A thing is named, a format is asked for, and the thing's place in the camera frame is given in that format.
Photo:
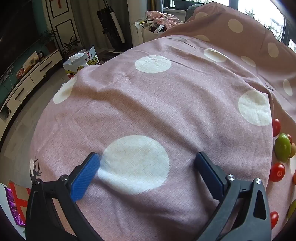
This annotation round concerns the red cherry tomato lone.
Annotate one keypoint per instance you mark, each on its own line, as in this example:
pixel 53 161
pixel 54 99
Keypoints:
pixel 277 172

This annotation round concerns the tan longan fruit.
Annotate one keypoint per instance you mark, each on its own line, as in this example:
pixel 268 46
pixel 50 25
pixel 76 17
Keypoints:
pixel 293 150

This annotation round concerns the pink polka dot cloth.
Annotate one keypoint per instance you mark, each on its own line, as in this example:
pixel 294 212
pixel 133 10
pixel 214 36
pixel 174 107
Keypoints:
pixel 214 84

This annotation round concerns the dark green jujube fruit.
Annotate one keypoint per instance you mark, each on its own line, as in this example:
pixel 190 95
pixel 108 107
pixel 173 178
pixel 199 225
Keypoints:
pixel 282 148

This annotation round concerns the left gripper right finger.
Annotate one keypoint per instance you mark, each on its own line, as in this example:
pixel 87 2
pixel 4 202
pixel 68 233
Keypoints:
pixel 253 220

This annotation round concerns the red gift box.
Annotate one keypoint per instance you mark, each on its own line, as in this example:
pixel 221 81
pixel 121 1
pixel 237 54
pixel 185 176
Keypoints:
pixel 17 197

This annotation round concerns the white TV cabinet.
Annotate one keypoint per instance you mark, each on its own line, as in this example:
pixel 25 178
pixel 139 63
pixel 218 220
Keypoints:
pixel 25 86

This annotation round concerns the pink clothes pile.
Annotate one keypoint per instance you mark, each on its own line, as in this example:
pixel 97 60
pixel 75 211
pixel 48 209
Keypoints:
pixel 168 20

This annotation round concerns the red cherry tomato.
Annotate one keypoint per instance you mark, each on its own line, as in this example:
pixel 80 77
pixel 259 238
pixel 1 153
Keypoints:
pixel 290 138
pixel 276 127
pixel 274 216

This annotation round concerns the light green jujube fruit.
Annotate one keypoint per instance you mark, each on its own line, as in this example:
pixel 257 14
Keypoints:
pixel 291 209

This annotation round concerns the window frame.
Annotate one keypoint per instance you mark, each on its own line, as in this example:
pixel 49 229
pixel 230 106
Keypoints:
pixel 265 12

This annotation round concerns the white printed shopping bag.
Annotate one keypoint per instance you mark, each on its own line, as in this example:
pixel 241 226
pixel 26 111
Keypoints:
pixel 76 62

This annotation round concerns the black upright vacuum cleaner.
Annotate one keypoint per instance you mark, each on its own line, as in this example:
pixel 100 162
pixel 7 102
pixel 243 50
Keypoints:
pixel 111 27

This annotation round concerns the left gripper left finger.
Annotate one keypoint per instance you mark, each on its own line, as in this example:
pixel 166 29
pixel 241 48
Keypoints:
pixel 52 212

